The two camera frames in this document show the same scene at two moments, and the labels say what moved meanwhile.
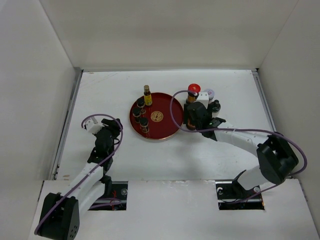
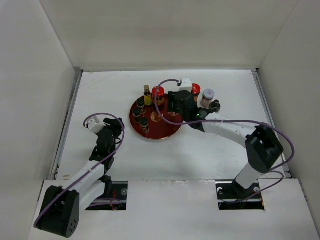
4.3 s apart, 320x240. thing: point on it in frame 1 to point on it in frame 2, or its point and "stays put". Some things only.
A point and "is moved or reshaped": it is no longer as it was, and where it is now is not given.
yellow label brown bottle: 148,100 stays put
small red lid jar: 189,126 is moved or reshaped
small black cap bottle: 144,123 stays put
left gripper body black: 115,131 stays put
